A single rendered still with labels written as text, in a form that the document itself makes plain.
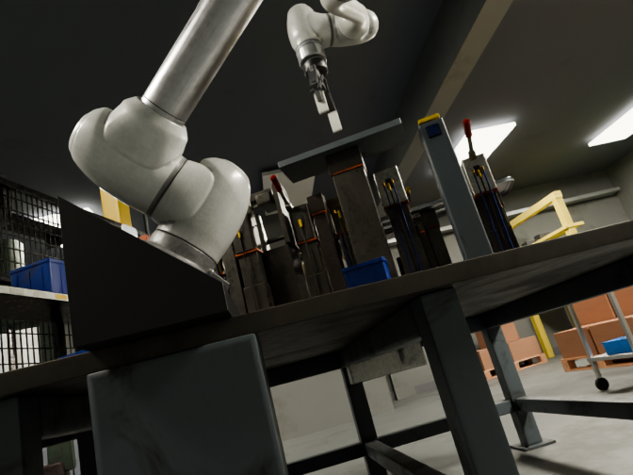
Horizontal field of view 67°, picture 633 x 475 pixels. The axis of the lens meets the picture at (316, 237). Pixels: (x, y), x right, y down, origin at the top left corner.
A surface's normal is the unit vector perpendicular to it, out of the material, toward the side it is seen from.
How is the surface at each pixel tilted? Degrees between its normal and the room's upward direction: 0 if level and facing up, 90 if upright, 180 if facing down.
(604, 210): 90
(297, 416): 90
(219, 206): 109
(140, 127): 118
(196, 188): 100
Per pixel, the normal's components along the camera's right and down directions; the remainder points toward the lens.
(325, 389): 0.07, -0.31
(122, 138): 0.04, 0.10
